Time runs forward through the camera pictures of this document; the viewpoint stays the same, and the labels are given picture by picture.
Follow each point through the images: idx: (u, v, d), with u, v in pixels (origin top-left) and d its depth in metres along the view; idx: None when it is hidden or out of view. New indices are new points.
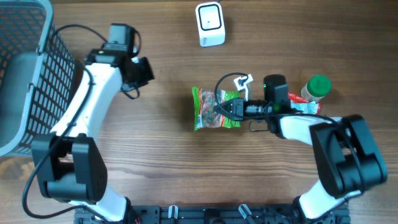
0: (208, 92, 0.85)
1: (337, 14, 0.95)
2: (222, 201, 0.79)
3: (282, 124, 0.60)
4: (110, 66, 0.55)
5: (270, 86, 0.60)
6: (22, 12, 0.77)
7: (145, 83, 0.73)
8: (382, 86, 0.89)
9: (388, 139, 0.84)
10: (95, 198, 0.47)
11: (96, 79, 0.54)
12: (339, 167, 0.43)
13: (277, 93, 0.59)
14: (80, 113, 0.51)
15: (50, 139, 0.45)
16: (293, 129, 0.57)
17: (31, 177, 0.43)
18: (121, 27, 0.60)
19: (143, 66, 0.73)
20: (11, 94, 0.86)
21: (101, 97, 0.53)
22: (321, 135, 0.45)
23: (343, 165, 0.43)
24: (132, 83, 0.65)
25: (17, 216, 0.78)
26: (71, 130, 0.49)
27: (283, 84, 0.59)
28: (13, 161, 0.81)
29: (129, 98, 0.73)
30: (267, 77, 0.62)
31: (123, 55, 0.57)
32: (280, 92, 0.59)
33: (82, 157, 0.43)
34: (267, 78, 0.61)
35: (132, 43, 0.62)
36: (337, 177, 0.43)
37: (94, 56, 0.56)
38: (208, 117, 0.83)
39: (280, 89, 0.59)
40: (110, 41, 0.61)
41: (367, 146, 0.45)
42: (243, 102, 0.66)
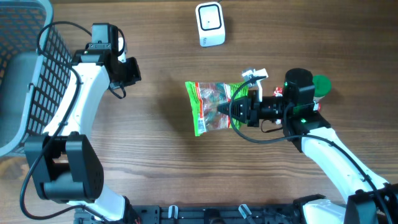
0: (207, 89, 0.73)
1: (337, 14, 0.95)
2: (222, 201, 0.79)
3: (305, 142, 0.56)
4: (96, 65, 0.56)
5: (294, 85, 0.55)
6: (22, 12, 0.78)
7: (131, 83, 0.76)
8: (382, 86, 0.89)
9: (389, 139, 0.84)
10: (93, 196, 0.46)
11: (83, 78, 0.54)
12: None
13: (300, 96, 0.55)
14: (71, 112, 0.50)
15: (42, 139, 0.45)
16: (317, 154, 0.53)
17: (26, 178, 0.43)
18: (103, 26, 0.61)
19: (132, 64, 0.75)
20: (12, 94, 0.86)
21: (91, 94, 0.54)
22: (361, 209, 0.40)
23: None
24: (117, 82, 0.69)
25: (17, 216, 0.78)
26: (63, 130, 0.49)
27: (308, 86, 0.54)
28: (13, 161, 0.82)
29: (116, 96, 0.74)
30: (290, 74, 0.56)
31: (107, 53, 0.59)
32: (305, 94, 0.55)
33: (76, 155, 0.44)
34: (290, 75, 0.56)
35: (114, 42, 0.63)
36: None
37: (79, 57, 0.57)
38: (209, 119, 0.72)
39: (305, 92, 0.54)
40: (93, 41, 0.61)
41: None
42: (259, 104, 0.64)
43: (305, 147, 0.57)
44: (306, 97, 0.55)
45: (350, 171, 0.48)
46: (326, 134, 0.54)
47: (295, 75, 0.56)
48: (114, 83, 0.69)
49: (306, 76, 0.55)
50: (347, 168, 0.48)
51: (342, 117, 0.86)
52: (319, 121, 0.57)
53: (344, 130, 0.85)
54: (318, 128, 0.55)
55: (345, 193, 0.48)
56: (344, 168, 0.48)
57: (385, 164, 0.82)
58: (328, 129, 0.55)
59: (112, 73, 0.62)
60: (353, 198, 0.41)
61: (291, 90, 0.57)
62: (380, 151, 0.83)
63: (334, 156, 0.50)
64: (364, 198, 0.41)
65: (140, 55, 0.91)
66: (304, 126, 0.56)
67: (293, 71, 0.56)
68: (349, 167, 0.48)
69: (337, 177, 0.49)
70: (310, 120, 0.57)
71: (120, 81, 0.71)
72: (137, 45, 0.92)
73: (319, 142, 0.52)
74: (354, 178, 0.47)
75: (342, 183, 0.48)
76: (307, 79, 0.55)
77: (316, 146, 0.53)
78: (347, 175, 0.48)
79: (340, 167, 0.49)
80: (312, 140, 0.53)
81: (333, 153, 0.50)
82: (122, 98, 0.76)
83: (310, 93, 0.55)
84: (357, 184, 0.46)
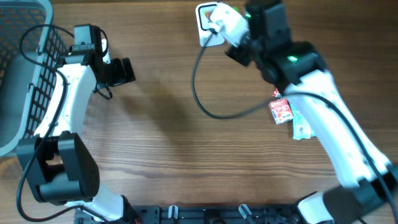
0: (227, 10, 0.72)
1: (337, 14, 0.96)
2: (222, 201, 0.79)
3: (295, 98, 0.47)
4: (81, 65, 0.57)
5: (260, 9, 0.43)
6: (22, 12, 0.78)
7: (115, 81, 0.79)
8: (382, 86, 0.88)
9: (390, 139, 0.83)
10: (90, 194, 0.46)
11: (69, 79, 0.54)
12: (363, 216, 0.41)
13: (268, 20, 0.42)
14: (60, 112, 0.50)
15: (34, 141, 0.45)
16: (313, 117, 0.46)
17: (21, 180, 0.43)
18: (85, 28, 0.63)
19: (117, 65, 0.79)
20: (12, 94, 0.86)
21: (79, 94, 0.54)
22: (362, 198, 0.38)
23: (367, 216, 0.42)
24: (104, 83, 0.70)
25: (17, 216, 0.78)
26: (54, 130, 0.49)
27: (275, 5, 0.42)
28: (13, 160, 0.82)
29: (102, 95, 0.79)
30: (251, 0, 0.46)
31: (92, 53, 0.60)
32: (274, 17, 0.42)
33: (69, 153, 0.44)
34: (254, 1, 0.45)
35: (97, 42, 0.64)
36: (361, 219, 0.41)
37: (64, 59, 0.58)
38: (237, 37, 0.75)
39: (273, 15, 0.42)
40: (76, 43, 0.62)
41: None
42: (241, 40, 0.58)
43: (297, 101, 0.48)
44: (277, 22, 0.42)
45: (351, 148, 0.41)
46: (323, 90, 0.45)
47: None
48: (101, 84, 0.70)
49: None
50: (348, 145, 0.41)
51: None
52: (310, 56, 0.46)
53: None
54: (313, 75, 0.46)
55: (341, 167, 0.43)
56: (345, 142, 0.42)
57: None
58: (324, 75, 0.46)
59: (97, 73, 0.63)
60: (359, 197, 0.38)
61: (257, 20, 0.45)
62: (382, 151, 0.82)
63: (333, 123, 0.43)
64: (370, 197, 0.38)
65: (140, 56, 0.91)
66: (291, 69, 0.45)
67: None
68: (351, 141, 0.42)
69: (335, 150, 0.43)
70: (297, 56, 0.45)
71: (106, 83, 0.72)
72: (137, 45, 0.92)
73: (316, 102, 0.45)
74: (356, 159, 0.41)
75: (340, 160, 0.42)
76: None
77: (311, 107, 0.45)
78: (348, 153, 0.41)
79: (340, 142, 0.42)
80: (306, 98, 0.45)
81: (333, 118, 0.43)
82: (109, 98, 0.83)
83: (282, 14, 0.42)
84: (358, 165, 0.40)
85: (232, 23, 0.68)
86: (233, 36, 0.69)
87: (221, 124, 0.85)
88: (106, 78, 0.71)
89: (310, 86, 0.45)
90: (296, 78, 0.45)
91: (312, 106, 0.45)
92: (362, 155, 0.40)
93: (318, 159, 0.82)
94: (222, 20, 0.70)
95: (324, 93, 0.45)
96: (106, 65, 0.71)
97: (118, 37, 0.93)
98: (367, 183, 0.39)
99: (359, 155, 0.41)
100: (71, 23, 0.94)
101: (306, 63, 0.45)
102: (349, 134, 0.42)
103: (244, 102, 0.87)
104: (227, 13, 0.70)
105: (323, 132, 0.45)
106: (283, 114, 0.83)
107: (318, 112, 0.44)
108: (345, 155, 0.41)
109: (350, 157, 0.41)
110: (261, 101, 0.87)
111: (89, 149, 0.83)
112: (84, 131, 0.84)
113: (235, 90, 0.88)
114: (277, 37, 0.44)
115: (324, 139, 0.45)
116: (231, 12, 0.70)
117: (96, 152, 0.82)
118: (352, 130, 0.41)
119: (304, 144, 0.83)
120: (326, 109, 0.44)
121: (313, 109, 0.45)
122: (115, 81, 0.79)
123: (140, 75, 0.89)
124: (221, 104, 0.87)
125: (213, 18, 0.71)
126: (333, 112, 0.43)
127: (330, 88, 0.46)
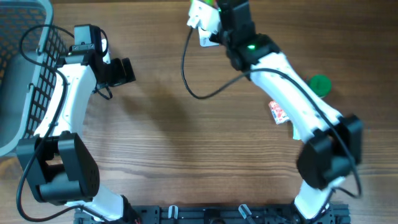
0: None
1: (337, 14, 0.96)
2: (222, 201, 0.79)
3: (257, 78, 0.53)
4: (81, 65, 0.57)
5: (228, 6, 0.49)
6: (22, 12, 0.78)
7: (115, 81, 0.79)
8: (382, 86, 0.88)
9: (389, 139, 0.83)
10: (91, 194, 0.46)
11: (69, 79, 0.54)
12: (327, 172, 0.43)
13: (236, 16, 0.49)
14: (60, 112, 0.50)
15: (34, 142, 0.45)
16: (271, 89, 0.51)
17: (21, 180, 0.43)
18: (85, 28, 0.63)
19: (117, 65, 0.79)
20: (12, 94, 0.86)
21: (79, 94, 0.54)
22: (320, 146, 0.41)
23: (332, 172, 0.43)
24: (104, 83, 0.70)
25: (17, 216, 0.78)
26: (54, 130, 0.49)
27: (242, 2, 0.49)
28: (13, 160, 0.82)
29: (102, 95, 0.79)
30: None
31: (92, 53, 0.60)
32: (241, 14, 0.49)
33: (69, 153, 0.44)
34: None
35: (97, 42, 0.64)
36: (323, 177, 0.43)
37: (64, 59, 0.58)
38: None
39: (240, 12, 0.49)
40: (76, 43, 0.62)
41: (357, 147, 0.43)
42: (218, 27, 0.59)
43: (259, 80, 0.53)
44: (242, 17, 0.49)
45: (304, 107, 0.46)
46: (277, 65, 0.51)
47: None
48: (101, 84, 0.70)
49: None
50: (301, 104, 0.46)
51: None
52: (268, 45, 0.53)
53: None
54: (268, 55, 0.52)
55: (300, 126, 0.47)
56: (298, 104, 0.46)
57: (384, 164, 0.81)
58: (277, 55, 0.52)
59: (98, 73, 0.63)
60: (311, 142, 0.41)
61: (226, 14, 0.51)
62: (382, 151, 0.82)
63: (286, 89, 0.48)
64: (322, 141, 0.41)
65: (140, 56, 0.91)
66: (252, 55, 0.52)
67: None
68: (303, 102, 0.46)
69: (293, 112, 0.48)
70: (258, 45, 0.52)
71: (106, 83, 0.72)
72: (137, 45, 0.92)
73: (272, 76, 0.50)
74: (310, 115, 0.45)
75: (298, 119, 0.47)
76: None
77: (269, 80, 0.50)
78: (303, 111, 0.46)
79: (295, 103, 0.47)
80: (264, 74, 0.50)
81: (286, 86, 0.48)
82: (109, 98, 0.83)
83: (247, 12, 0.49)
84: (312, 119, 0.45)
85: (205, 14, 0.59)
86: (209, 28, 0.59)
87: (221, 124, 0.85)
88: (106, 78, 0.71)
89: (266, 65, 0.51)
90: (256, 60, 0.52)
91: (270, 79, 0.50)
92: (314, 111, 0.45)
93: None
94: (198, 18, 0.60)
95: (280, 68, 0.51)
96: (106, 65, 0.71)
97: (118, 37, 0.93)
98: (321, 132, 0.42)
99: (312, 112, 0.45)
100: (71, 23, 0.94)
101: (265, 51, 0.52)
102: (301, 96, 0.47)
103: (244, 102, 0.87)
104: (199, 9, 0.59)
105: (282, 101, 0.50)
106: (283, 114, 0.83)
107: (273, 83, 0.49)
108: (301, 113, 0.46)
109: (305, 114, 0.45)
110: (261, 101, 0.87)
111: (89, 148, 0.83)
112: (84, 131, 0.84)
113: (235, 89, 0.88)
114: (243, 28, 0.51)
115: (283, 107, 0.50)
116: (203, 8, 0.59)
117: (96, 152, 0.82)
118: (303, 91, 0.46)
119: None
120: (280, 79, 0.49)
121: (269, 81, 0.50)
122: (115, 81, 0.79)
123: (140, 75, 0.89)
124: (221, 103, 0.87)
125: (191, 17, 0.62)
126: (286, 79, 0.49)
127: (283, 63, 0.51)
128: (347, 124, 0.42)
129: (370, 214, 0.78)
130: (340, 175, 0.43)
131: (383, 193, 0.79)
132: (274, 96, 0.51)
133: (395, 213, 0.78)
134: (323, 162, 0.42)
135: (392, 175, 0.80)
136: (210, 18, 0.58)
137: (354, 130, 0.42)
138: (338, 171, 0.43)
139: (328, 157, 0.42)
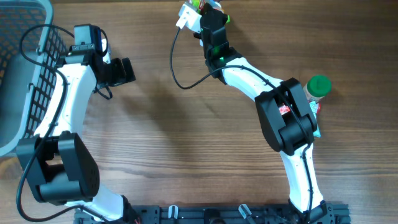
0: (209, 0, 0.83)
1: (337, 14, 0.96)
2: (222, 201, 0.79)
3: (225, 73, 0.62)
4: (81, 65, 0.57)
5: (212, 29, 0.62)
6: (22, 12, 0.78)
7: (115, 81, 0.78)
8: (382, 86, 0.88)
9: (389, 139, 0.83)
10: (90, 194, 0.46)
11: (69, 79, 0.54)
12: (281, 129, 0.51)
13: (214, 37, 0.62)
14: (60, 112, 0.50)
15: (34, 142, 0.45)
16: (236, 81, 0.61)
17: (21, 180, 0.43)
18: (85, 28, 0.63)
19: (117, 65, 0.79)
20: (11, 94, 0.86)
21: (79, 94, 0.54)
22: (265, 105, 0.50)
23: (286, 130, 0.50)
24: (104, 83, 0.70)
25: (17, 216, 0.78)
26: (54, 130, 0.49)
27: (220, 27, 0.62)
28: (13, 160, 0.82)
29: (102, 95, 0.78)
30: (204, 20, 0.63)
31: (92, 53, 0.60)
32: (219, 35, 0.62)
33: (68, 152, 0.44)
34: (204, 21, 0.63)
35: (97, 42, 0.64)
36: (278, 138, 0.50)
37: (64, 59, 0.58)
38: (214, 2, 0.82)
39: (218, 34, 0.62)
40: (76, 43, 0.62)
41: (303, 106, 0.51)
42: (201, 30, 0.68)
43: (227, 76, 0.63)
44: (220, 38, 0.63)
45: (255, 82, 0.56)
46: (239, 62, 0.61)
47: (208, 20, 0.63)
48: (101, 84, 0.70)
49: (216, 18, 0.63)
50: (252, 81, 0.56)
51: (342, 117, 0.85)
52: (234, 54, 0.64)
53: (344, 130, 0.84)
54: (233, 59, 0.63)
55: None
56: (250, 80, 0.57)
57: (384, 164, 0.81)
58: (239, 58, 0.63)
59: (98, 73, 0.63)
60: (259, 100, 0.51)
61: (206, 33, 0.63)
62: (381, 151, 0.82)
63: (244, 74, 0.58)
64: (267, 98, 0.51)
65: (140, 56, 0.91)
66: (222, 63, 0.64)
67: (205, 17, 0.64)
68: (254, 79, 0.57)
69: (250, 90, 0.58)
70: (227, 56, 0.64)
71: (106, 83, 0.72)
72: (137, 45, 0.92)
73: (234, 70, 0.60)
74: (259, 86, 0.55)
75: (254, 93, 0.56)
76: (218, 22, 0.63)
77: (231, 73, 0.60)
78: (254, 84, 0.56)
79: (248, 81, 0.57)
80: (227, 69, 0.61)
81: (243, 73, 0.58)
82: (109, 98, 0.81)
83: (223, 34, 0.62)
84: (262, 88, 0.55)
85: (192, 18, 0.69)
86: (194, 28, 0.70)
87: (221, 124, 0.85)
88: (106, 77, 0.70)
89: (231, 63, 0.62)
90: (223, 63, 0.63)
91: (232, 72, 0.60)
92: (263, 81, 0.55)
93: (318, 158, 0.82)
94: (185, 20, 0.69)
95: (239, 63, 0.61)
96: (106, 65, 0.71)
97: (118, 37, 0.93)
98: (267, 93, 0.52)
99: (261, 84, 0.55)
100: (71, 23, 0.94)
101: (231, 59, 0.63)
102: (253, 76, 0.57)
103: (244, 102, 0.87)
104: (188, 14, 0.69)
105: (242, 85, 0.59)
106: None
107: (235, 74, 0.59)
108: (254, 86, 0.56)
109: (256, 86, 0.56)
110: None
111: (89, 148, 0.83)
112: (84, 131, 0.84)
113: (235, 89, 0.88)
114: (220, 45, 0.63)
115: (245, 90, 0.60)
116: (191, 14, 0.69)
117: (96, 152, 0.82)
118: (254, 71, 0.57)
119: None
120: (239, 70, 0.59)
121: (231, 73, 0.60)
122: (115, 81, 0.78)
123: (140, 75, 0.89)
124: (221, 104, 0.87)
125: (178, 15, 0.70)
126: (244, 70, 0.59)
127: (242, 61, 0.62)
128: (289, 86, 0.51)
129: (370, 213, 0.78)
130: (295, 133, 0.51)
131: (382, 192, 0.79)
132: (239, 84, 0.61)
133: (395, 213, 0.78)
134: (272, 119, 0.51)
135: (391, 175, 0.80)
136: (195, 22, 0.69)
137: (295, 89, 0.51)
138: (292, 129, 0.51)
139: (275, 114, 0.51)
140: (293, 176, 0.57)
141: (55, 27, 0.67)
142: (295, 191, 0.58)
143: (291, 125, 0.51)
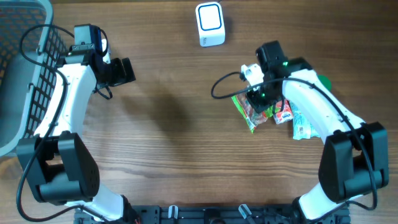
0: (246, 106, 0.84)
1: (337, 14, 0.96)
2: (222, 201, 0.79)
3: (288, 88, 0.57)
4: (81, 65, 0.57)
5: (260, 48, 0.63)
6: (22, 12, 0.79)
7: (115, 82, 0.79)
8: (382, 86, 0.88)
9: (389, 139, 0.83)
10: (90, 194, 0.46)
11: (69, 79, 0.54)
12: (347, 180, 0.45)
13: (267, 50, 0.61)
14: (60, 112, 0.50)
15: (33, 141, 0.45)
16: (298, 98, 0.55)
17: (21, 179, 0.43)
18: (85, 28, 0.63)
19: (117, 65, 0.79)
20: (11, 94, 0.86)
21: (79, 94, 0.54)
22: (339, 148, 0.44)
23: (351, 181, 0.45)
24: (104, 83, 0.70)
25: (17, 216, 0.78)
26: (54, 130, 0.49)
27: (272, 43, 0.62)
28: (13, 160, 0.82)
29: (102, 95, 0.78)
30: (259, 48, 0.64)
31: (92, 53, 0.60)
32: (271, 48, 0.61)
33: (68, 153, 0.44)
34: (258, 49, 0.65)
35: (97, 42, 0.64)
36: (341, 188, 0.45)
37: (64, 59, 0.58)
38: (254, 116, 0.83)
39: (270, 47, 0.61)
40: (76, 43, 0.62)
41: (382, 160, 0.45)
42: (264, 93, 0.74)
43: (287, 89, 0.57)
44: (272, 50, 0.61)
45: (329, 112, 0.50)
46: (306, 78, 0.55)
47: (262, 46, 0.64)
48: (101, 84, 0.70)
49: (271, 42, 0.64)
50: (325, 111, 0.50)
51: None
52: (301, 63, 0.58)
53: None
54: (300, 70, 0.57)
55: (323, 132, 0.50)
56: (323, 109, 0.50)
57: None
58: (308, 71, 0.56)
59: (99, 73, 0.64)
60: (332, 140, 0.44)
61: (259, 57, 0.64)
62: None
63: (314, 97, 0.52)
64: (343, 141, 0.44)
65: (140, 56, 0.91)
66: (286, 70, 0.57)
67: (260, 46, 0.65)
68: (327, 107, 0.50)
69: (318, 121, 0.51)
70: (291, 64, 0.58)
71: (106, 83, 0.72)
72: (137, 45, 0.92)
73: (300, 86, 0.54)
74: (333, 119, 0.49)
75: (321, 124, 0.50)
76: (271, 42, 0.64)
77: (296, 89, 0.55)
78: (327, 116, 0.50)
79: (319, 108, 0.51)
80: (294, 83, 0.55)
81: (312, 96, 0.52)
82: (109, 98, 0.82)
83: (275, 48, 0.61)
84: (336, 124, 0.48)
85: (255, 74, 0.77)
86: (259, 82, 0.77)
87: (221, 124, 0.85)
88: (106, 77, 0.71)
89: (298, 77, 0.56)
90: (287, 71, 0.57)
91: (297, 88, 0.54)
92: (339, 116, 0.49)
93: (317, 158, 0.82)
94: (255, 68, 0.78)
95: (310, 80, 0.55)
96: (106, 65, 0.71)
97: (118, 37, 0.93)
98: (341, 133, 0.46)
99: (336, 117, 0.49)
100: (71, 23, 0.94)
101: (297, 68, 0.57)
102: (326, 104, 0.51)
103: None
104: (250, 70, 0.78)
105: (308, 109, 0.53)
106: (283, 114, 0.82)
107: (300, 91, 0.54)
108: (324, 117, 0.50)
109: (327, 117, 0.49)
110: None
111: (89, 148, 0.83)
112: (84, 131, 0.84)
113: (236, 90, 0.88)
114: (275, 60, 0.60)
115: (308, 115, 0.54)
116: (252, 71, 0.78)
117: (96, 152, 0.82)
118: (328, 98, 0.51)
119: (305, 144, 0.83)
120: (308, 88, 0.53)
121: (298, 91, 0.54)
122: (115, 81, 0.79)
123: (140, 75, 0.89)
124: (221, 104, 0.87)
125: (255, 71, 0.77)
126: (314, 89, 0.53)
127: (314, 78, 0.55)
128: (371, 130, 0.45)
129: (370, 213, 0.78)
130: (359, 186, 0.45)
131: (382, 192, 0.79)
132: (302, 107, 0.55)
133: (395, 213, 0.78)
134: (341, 163, 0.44)
135: (391, 175, 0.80)
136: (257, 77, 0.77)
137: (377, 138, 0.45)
138: (359, 182, 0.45)
139: (348, 163, 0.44)
140: (319, 200, 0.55)
141: (55, 27, 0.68)
142: (312, 206, 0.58)
143: (359, 175, 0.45)
